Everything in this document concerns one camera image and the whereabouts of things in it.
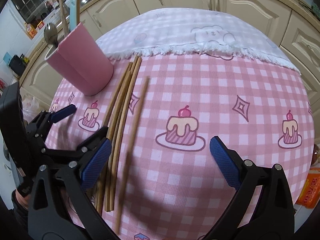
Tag wooden chopstick bundle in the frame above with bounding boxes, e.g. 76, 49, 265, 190
94, 55, 142, 215

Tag metal spork dark handle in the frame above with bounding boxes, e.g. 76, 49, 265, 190
43, 23, 59, 48

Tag black knife block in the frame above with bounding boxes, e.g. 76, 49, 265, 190
9, 55, 26, 77

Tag light blue knife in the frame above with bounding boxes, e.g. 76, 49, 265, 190
69, 0, 77, 31

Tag loose wooden chopstick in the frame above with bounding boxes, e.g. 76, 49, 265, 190
115, 76, 150, 235

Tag pink checkered tablecloth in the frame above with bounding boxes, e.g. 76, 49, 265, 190
46, 8, 315, 239

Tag pink utensil cup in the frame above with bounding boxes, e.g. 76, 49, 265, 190
44, 23, 114, 96

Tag cream lower cabinets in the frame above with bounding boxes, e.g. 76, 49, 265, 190
17, 0, 320, 111

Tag orange snack package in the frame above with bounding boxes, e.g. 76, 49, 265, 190
296, 173, 319, 209

